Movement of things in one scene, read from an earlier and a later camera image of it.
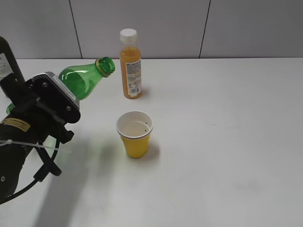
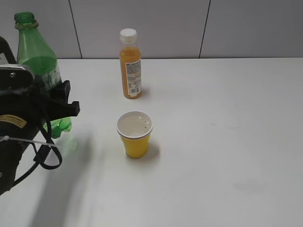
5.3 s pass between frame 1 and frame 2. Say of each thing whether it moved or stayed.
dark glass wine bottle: stayed
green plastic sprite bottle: moved
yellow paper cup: stayed
